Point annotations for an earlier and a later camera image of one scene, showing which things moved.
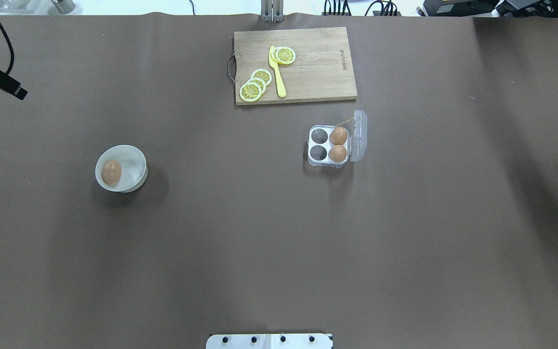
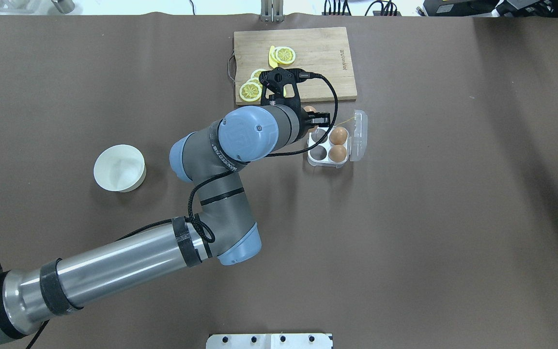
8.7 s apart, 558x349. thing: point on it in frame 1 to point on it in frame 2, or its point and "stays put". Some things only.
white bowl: x=133 y=165 stays put
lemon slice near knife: x=284 y=55 stays put
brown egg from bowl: x=111 y=172 to x=310 y=108
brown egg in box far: x=338 y=135 stays put
